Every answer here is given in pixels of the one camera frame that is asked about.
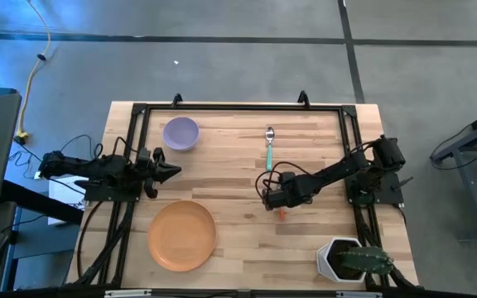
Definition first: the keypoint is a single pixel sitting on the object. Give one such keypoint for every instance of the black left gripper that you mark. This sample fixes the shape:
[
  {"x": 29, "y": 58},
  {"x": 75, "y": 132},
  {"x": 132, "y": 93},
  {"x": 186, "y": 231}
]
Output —
[{"x": 152, "y": 184}]

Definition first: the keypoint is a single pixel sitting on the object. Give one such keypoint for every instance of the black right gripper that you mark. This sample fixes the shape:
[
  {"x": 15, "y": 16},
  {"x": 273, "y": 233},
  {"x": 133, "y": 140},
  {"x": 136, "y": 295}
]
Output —
[{"x": 292, "y": 192}]

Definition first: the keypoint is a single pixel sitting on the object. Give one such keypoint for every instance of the purple bowl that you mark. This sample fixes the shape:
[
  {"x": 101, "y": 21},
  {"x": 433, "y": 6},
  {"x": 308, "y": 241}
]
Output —
[{"x": 180, "y": 134}]

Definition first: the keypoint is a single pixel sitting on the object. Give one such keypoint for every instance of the orange plate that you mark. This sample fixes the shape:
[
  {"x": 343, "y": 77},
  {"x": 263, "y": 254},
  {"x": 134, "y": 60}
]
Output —
[{"x": 182, "y": 236}]

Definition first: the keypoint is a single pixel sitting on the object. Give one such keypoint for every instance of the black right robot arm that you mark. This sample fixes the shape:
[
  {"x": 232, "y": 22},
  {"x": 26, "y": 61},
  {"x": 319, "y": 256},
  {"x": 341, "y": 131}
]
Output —
[{"x": 346, "y": 165}]

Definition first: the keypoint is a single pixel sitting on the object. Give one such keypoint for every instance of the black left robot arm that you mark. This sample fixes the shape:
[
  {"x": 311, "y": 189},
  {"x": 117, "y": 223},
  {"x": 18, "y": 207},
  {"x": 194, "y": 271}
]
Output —
[{"x": 97, "y": 167}]

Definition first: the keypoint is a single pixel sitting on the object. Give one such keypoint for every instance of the white geometric plant pot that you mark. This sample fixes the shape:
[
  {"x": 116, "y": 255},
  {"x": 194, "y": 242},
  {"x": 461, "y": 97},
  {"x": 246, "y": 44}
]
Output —
[{"x": 323, "y": 260}]

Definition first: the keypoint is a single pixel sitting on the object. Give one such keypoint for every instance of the green cactus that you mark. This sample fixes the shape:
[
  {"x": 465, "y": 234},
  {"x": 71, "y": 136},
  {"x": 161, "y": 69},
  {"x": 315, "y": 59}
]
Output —
[{"x": 367, "y": 260}]

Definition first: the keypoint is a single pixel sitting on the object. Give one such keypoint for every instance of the white paper sheet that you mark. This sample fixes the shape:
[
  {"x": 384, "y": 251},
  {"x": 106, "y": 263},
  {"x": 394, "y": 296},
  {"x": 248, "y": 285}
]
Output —
[{"x": 62, "y": 192}]

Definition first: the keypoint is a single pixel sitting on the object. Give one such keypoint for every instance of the dark side desk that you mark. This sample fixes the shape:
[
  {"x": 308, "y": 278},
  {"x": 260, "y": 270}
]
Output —
[{"x": 39, "y": 244}]

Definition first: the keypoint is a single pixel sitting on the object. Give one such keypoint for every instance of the dark metal cart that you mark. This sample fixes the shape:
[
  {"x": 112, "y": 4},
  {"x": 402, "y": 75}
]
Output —
[{"x": 470, "y": 136}]

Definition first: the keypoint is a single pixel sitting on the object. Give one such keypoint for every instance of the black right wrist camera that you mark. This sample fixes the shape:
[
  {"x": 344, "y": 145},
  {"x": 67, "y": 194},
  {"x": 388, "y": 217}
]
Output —
[{"x": 288, "y": 177}]

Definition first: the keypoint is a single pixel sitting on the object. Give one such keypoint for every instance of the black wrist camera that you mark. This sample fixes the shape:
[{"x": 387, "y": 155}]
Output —
[
  {"x": 288, "y": 177},
  {"x": 143, "y": 156}
]

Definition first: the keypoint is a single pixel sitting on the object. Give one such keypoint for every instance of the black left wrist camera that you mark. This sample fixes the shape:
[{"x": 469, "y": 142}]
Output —
[{"x": 143, "y": 156}]

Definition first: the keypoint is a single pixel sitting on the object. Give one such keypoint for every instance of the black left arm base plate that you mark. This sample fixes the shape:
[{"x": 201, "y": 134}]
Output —
[{"x": 110, "y": 194}]

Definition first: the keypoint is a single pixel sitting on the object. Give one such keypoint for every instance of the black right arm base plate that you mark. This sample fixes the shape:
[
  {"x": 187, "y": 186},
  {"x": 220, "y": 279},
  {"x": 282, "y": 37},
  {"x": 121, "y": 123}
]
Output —
[{"x": 387, "y": 194}]

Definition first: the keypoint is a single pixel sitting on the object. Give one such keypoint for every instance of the black aluminium table frame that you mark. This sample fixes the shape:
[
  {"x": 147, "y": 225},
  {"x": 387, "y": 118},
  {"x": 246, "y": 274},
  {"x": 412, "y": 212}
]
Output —
[{"x": 242, "y": 107}]

